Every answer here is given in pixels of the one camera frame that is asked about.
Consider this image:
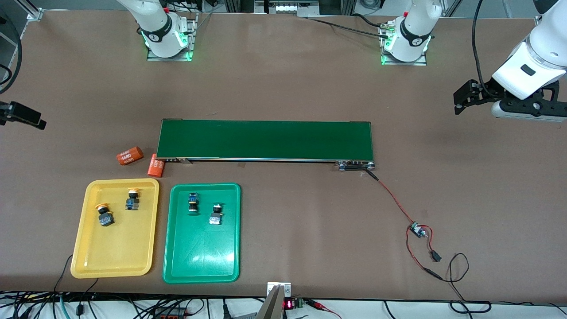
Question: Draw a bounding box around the red black clip lead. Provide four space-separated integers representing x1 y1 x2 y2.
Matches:
306 300 342 319

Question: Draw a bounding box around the thick black cable loop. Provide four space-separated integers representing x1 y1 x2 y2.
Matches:
450 300 492 315

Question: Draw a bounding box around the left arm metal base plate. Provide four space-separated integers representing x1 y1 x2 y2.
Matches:
379 21 428 66

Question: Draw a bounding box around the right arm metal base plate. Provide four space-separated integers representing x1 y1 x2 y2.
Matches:
147 12 199 62

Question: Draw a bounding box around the aluminium frame profile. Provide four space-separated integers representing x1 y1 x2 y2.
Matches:
24 0 45 21

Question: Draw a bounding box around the orange 4680 cylinder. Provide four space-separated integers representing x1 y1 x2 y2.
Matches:
147 154 166 178
116 146 144 167

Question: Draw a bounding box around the green conveyor belt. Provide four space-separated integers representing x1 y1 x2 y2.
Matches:
155 119 377 172

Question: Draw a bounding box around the yellow plastic tray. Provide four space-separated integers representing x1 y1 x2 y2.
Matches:
70 178 160 279

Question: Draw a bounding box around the black base cable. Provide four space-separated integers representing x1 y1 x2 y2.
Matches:
306 13 390 40

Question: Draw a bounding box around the grey metal camera stand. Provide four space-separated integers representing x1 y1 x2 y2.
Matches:
257 282 292 319

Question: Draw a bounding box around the red power strip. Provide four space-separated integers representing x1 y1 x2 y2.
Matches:
153 307 189 319

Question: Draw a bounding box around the thin black cable loop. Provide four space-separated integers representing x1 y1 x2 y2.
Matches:
444 253 470 304

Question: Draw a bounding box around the green plastic tray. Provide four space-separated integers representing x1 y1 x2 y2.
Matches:
163 183 241 284

